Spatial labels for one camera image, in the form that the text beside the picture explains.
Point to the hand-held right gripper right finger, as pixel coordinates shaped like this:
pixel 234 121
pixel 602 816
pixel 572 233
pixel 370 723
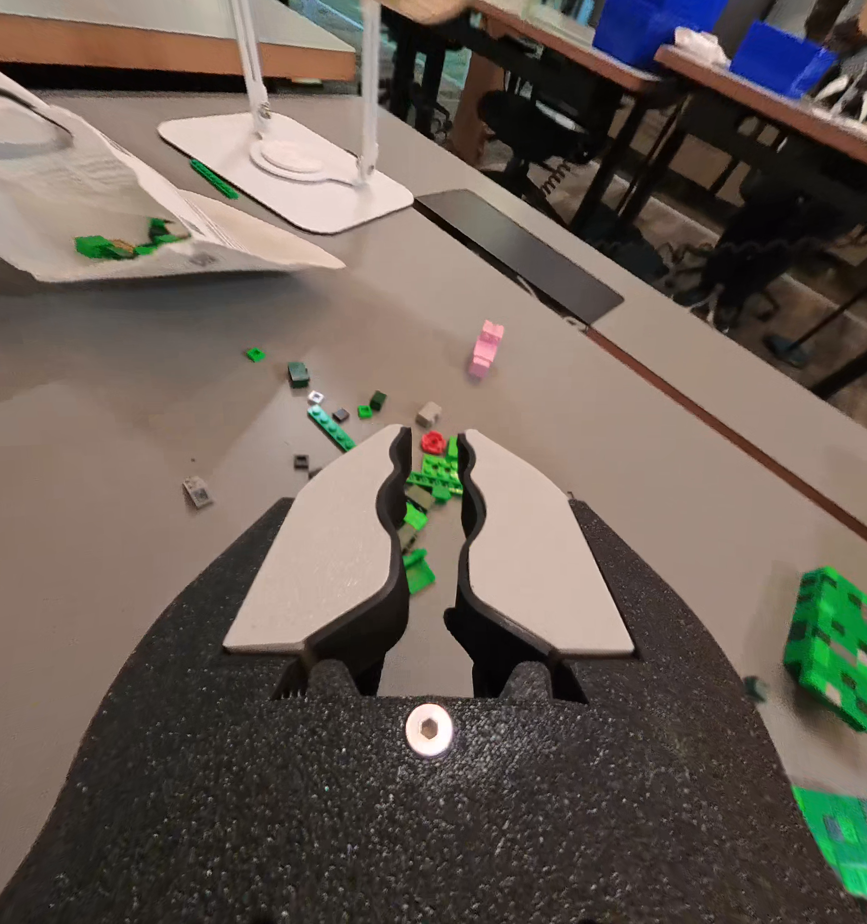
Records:
pixel 541 570

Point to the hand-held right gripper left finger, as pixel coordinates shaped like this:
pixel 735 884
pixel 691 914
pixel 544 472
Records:
pixel 318 570

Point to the pile of green bricks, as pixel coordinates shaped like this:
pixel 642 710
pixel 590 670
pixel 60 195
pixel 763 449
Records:
pixel 105 247

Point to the white paper bag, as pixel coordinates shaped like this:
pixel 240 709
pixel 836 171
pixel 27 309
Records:
pixel 43 188

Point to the wood-edged grey desk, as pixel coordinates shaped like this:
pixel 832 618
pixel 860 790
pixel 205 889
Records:
pixel 151 36

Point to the green flat brick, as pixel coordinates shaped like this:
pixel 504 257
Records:
pixel 419 574

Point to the long dark green brick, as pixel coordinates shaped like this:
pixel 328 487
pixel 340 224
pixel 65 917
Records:
pixel 419 496

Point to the short wide green plate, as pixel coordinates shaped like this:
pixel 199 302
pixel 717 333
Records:
pixel 437 475

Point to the grey white brick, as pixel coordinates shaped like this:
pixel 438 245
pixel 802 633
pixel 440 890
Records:
pixel 197 493

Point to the narrow green plate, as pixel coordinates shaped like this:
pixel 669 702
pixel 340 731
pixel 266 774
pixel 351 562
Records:
pixel 330 427
pixel 214 179

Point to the red round plate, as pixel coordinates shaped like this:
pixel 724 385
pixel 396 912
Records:
pixel 433 442

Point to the small grey brick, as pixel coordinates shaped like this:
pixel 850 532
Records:
pixel 428 414

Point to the pink brick pig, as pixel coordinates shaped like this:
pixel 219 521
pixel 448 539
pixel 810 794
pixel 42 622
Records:
pixel 485 350

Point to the flat green brick panel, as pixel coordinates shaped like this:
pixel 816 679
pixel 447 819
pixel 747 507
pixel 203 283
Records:
pixel 830 650

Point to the wooden and white book stand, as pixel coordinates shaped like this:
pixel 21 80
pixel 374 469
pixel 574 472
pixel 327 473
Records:
pixel 318 195

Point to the square green pixel panel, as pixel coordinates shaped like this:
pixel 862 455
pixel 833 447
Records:
pixel 852 844

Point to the white cloth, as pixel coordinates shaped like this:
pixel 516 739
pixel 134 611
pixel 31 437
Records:
pixel 700 43

